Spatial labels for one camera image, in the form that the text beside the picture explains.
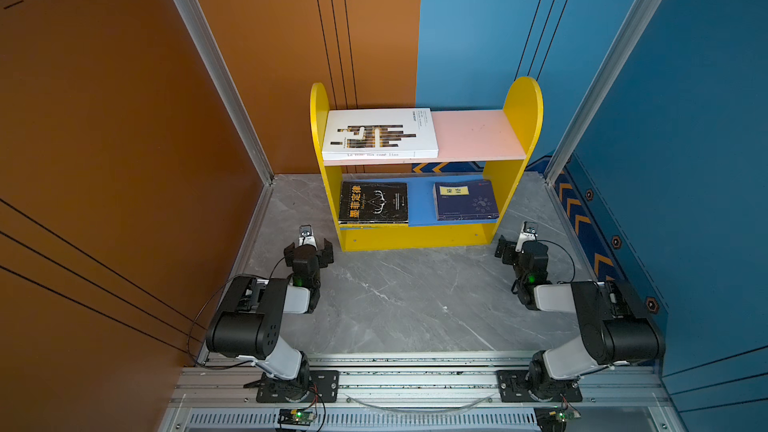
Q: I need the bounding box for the dark book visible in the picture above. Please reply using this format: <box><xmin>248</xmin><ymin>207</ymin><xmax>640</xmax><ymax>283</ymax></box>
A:
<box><xmin>338</xmin><ymin>181</ymin><xmax>409</xmax><ymax>225</ymax></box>

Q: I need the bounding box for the navy book bottom yellow label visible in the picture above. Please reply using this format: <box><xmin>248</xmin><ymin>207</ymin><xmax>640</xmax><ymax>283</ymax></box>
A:
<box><xmin>434</xmin><ymin>179</ymin><xmax>499</xmax><ymax>221</ymax></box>

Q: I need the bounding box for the white brown patterned booklet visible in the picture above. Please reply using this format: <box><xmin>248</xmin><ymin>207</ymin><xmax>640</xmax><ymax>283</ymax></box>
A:
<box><xmin>322</xmin><ymin>108</ymin><xmax>439</xmax><ymax>161</ymax></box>

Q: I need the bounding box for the yellow cartoon cover book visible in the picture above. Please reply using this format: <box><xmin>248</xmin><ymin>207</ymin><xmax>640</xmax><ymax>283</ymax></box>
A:
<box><xmin>339</xmin><ymin>222</ymin><xmax>409</xmax><ymax>229</ymax></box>

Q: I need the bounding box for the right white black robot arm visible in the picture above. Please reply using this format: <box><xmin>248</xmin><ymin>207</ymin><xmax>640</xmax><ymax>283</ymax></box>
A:
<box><xmin>495</xmin><ymin>234</ymin><xmax>666</xmax><ymax>402</ymax></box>

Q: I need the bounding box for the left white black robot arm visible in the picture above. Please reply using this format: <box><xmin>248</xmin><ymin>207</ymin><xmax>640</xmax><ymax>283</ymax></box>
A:
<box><xmin>206</xmin><ymin>236</ymin><xmax>334</xmax><ymax>402</ymax></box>

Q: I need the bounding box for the right small circuit board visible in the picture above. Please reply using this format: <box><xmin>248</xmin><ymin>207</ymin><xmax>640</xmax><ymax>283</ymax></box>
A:
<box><xmin>534</xmin><ymin>408</ymin><xmax>581</xmax><ymax>432</ymax></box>

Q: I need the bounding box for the left green circuit board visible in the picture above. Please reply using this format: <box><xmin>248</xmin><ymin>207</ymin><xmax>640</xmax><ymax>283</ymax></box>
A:
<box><xmin>277</xmin><ymin>409</ymin><xmax>318</xmax><ymax>429</ymax></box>

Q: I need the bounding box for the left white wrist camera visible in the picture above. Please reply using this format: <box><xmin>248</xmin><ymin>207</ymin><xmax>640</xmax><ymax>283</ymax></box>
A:
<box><xmin>297</xmin><ymin>225</ymin><xmax>317</xmax><ymax>247</ymax></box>

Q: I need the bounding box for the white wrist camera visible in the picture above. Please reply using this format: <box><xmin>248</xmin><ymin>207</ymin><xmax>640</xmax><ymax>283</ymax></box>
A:
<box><xmin>518</xmin><ymin>221</ymin><xmax>538</xmax><ymax>243</ymax></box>
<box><xmin>297</xmin><ymin>225</ymin><xmax>317</xmax><ymax>247</ymax></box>

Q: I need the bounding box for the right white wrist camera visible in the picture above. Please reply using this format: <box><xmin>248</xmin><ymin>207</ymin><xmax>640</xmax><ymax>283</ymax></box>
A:
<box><xmin>518</xmin><ymin>221</ymin><xmax>538</xmax><ymax>243</ymax></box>

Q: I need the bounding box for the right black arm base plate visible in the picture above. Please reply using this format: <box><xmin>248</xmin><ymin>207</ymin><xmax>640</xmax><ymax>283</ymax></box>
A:
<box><xmin>496</xmin><ymin>368</ymin><xmax>583</xmax><ymax>403</ymax></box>

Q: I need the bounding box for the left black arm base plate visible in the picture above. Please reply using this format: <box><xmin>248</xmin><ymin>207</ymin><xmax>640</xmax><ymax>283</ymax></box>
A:
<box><xmin>256</xmin><ymin>369</ymin><xmax>340</xmax><ymax>404</ymax></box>

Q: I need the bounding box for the aluminium rail frame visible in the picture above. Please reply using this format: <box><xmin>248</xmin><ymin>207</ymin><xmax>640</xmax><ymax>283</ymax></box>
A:
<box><xmin>160</xmin><ymin>351</ymin><xmax>684</xmax><ymax>431</ymax></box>

